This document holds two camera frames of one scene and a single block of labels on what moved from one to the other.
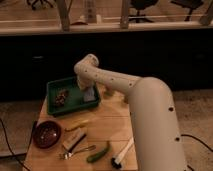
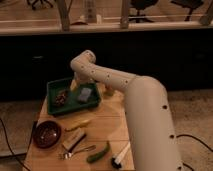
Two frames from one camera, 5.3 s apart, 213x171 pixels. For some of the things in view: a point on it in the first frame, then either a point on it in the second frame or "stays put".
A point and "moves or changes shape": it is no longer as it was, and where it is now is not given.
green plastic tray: [64, 95] stays put
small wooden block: [108, 92] stays put
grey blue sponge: [89, 95] moves or changes shape
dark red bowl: [47, 134] stays put
